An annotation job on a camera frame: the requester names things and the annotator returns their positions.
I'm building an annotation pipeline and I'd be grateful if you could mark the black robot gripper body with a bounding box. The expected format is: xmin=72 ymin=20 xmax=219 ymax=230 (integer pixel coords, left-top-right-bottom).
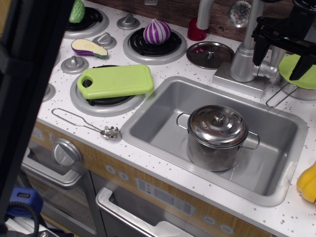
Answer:
xmin=252 ymin=0 xmax=316 ymax=56

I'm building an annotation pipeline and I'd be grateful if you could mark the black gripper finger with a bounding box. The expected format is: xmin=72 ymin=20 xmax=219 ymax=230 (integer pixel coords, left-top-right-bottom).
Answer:
xmin=253 ymin=35 xmax=271 ymax=66
xmin=289 ymin=55 xmax=316 ymax=80

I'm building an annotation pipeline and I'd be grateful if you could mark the silver faucet lever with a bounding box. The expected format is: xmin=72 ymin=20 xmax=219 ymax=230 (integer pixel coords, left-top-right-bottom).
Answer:
xmin=256 ymin=46 xmax=286 ymax=79

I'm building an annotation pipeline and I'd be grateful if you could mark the green lid on saucepan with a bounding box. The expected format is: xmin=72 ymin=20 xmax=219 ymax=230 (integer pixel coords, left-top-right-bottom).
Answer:
xmin=278 ymin=54 xmax=316 ymax=90

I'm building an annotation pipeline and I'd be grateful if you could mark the small steel saucepan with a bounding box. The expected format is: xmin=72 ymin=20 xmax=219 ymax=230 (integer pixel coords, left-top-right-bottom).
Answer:
xmin=266 ymin=78 xmax=316 ymax=108

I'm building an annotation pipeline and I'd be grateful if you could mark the silver toy faucet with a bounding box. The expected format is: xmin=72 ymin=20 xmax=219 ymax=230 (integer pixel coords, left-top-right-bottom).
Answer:
xmin=197 ymin=0 xmax=270 ymax=100

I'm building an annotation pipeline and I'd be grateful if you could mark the clear crystal faucet knob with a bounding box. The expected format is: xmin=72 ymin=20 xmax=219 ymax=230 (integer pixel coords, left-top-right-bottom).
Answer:
xmin=228 ymin=0 xmax=251 ymax=28

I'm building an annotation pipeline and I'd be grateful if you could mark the flat steel lid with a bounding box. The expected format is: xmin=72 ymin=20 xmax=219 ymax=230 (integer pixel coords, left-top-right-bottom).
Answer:
xmin=186 ymin=41 xmax=235 ymax=70

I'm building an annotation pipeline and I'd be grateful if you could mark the red toy cup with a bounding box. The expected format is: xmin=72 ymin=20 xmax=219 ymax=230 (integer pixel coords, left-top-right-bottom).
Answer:
xmin=187 ymin=17 xmax=207 ymax=41

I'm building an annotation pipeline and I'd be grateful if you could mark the steel pot lid with knob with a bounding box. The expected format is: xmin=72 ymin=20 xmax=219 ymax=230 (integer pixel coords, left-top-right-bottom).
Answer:
xmin=188 ymin=105 xmax=248 ymax=148

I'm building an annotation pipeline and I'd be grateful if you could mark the grey sink basin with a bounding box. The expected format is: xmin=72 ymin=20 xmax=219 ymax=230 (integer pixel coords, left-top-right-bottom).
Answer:
xmin=121 ymin=76 xmax=308 ymax=206

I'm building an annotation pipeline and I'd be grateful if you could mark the purple white toy onion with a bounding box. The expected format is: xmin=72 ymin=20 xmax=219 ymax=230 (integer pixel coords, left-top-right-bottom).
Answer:
xmin=143 ymin=18 xmax=171 ymax=45

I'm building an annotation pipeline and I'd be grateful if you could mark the yellow toy pepper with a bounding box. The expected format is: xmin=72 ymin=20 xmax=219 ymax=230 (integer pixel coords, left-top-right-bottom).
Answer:
xmin=296 ymin=163 xmax=316 ymax=203

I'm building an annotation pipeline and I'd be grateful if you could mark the back right stove burner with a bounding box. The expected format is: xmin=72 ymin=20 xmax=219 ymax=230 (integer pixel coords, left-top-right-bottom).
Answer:
xmin=123 ymin=28 xmax=187 ymax=65

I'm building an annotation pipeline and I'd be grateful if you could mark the stove burner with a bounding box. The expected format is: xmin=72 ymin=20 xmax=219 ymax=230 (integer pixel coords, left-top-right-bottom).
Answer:
xmin=70 ymin=66 xmax=146 ymax=117
xmin=123 ymin=28 xmax=187 ymax=65
xmin=63 ymin=7 xmax=109 ymax=40

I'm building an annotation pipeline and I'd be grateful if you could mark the silver stove knob top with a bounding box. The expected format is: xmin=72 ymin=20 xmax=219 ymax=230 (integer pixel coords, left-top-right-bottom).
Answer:
xmin=117 ymin=13 xmax=140 ymax=30

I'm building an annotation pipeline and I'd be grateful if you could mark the silver stove knob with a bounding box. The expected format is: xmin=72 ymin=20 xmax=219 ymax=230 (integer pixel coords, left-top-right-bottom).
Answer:
xmin=92 ymin=33 xmax=117 ymax=50
xmin=117 ymin=13 xmax=140 ymax=30
xmin=61 ymin=56 xmax=89 ymax=75

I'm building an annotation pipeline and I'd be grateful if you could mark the silver stove knob middle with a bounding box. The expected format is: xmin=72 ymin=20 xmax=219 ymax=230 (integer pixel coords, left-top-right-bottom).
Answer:
xmin=92 ymin=33 xmax=117 ymax=50

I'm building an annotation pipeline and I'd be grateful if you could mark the front stove burner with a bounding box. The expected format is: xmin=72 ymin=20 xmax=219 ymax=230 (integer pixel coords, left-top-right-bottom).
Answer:
xmin=70 ymin=66 xmax=146 ymax=117

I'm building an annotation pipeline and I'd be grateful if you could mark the green cutting board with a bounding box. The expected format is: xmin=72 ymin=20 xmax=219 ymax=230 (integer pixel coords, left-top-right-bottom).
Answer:
xmin=77 ymin=65 xmax=154 ymax=99

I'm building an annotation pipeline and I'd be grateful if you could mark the back left stove burner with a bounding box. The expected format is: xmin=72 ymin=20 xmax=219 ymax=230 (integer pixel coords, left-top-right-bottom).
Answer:
xmin=63 ymin=7 xmax=109 ymax=40

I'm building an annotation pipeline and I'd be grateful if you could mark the toy eggplant half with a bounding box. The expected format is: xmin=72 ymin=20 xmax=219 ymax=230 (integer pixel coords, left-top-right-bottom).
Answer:
xmin=71 ymin=39 xmax=108 ymax=58

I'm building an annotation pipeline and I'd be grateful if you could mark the green toy bitter gourd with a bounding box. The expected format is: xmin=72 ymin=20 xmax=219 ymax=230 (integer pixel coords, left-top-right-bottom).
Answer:
xmin=69 ymin=0 xmax=85 ymax=24

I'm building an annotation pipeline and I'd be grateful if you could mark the silver stove knob lower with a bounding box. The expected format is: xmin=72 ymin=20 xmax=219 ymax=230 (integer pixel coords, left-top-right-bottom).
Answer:
xmin=61 ymin=56 xmax=89 ymax=75

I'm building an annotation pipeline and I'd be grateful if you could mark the silver stove knob edge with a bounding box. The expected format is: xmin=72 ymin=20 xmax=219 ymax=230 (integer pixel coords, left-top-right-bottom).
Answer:
xmin=42 ymin=83 xmax=56 ymax=102

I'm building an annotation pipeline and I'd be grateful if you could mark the round silver oven dial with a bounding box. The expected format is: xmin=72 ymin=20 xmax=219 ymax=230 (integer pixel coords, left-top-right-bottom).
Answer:
xmin=52 ymin=138 xmax=82 ymax=166

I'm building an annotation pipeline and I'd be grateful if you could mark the steel pot with handles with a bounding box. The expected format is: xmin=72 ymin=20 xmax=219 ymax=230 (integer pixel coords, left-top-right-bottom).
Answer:
xmin=185 ymin=126 xmax=260 ymax=171

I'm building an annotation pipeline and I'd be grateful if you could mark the metal wire pasta spoon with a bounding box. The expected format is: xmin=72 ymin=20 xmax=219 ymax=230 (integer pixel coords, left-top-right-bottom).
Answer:
xmin=51 ymin=108 xmax=121 ymax=140

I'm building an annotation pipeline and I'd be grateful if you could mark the silver dishwasher door handle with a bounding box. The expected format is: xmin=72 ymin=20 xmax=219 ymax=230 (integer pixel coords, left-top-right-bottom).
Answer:
xmin=96 ymin=188 xmax=192 ymax=237

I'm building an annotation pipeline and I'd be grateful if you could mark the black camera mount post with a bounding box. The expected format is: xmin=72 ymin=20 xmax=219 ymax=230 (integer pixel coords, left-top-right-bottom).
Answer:
xmin=0 ymin=0 xmax=76 ymax=227

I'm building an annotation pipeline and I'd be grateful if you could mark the silver oven door handle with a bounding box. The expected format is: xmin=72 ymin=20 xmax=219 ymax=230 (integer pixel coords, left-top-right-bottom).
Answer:
xmin=22 ymin=147 xmax=82 ymax=190

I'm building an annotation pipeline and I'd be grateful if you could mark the blue clamp with cable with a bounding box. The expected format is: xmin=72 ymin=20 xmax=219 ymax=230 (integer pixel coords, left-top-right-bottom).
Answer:
xmin=5 ymin=186 xmax=44 ymax=237

